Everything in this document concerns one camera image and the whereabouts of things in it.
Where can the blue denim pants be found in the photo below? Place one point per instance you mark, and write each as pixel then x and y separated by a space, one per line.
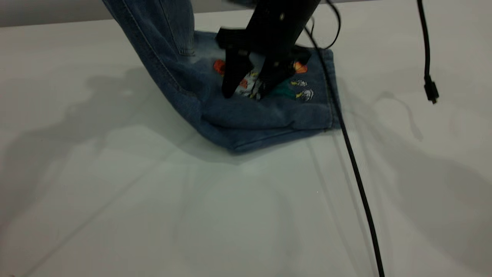
pixel 250 119

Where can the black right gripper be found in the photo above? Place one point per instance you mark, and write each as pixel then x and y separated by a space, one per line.
pixel 276 30

